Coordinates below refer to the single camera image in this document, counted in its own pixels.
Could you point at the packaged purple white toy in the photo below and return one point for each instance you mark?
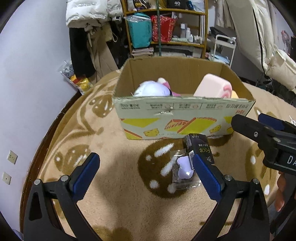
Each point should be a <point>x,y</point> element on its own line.
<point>183,175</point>

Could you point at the stack of books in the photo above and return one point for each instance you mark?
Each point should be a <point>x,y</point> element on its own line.
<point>142,52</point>

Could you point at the teal bag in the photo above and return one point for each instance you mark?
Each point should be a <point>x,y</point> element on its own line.
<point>140,30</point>

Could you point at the pink swiss roll plush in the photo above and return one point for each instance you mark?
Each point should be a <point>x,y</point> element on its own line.
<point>213,86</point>

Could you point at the pink plush toy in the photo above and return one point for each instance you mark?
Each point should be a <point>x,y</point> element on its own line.
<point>166,84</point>

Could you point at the yellow plush toy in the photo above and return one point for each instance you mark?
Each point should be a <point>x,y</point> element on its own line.
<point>234,95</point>

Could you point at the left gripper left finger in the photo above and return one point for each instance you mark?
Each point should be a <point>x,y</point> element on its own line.
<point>41,220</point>

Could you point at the white wall socket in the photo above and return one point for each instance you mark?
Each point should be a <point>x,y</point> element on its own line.
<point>6,178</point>
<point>12,157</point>

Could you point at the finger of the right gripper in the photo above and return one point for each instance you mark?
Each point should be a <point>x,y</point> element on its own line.
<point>252,132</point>
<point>276,124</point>

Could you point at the white rolling cart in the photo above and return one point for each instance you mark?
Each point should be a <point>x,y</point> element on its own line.
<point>222,49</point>

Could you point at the beige coat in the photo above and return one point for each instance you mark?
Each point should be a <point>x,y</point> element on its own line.
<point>101,57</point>

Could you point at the plastic bag of toys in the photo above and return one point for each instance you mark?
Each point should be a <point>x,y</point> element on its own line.
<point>83,84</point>

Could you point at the green pole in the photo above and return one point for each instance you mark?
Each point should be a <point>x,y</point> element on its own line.
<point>159,28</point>

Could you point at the white puffer jacket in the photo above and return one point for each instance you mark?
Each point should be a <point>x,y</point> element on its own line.
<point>81,13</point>

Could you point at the wooden shelf unit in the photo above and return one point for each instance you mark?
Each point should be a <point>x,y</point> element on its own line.
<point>178,24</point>

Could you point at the red patterned bag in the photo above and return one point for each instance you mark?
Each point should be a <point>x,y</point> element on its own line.
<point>167,28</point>

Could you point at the printed cardboard box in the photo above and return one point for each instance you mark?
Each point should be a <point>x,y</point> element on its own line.
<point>178,112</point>

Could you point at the black Face box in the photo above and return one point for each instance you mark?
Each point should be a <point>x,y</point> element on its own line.
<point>197,144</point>

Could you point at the white wall socket lower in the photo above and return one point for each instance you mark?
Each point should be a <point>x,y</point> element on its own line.
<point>6,178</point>

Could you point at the black box marked 40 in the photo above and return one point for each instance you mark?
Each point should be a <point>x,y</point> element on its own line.
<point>176,4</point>

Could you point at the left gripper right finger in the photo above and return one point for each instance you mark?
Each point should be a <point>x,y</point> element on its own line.
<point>251,221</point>

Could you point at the person's right hand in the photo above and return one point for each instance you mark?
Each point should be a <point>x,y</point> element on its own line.
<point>279,198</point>

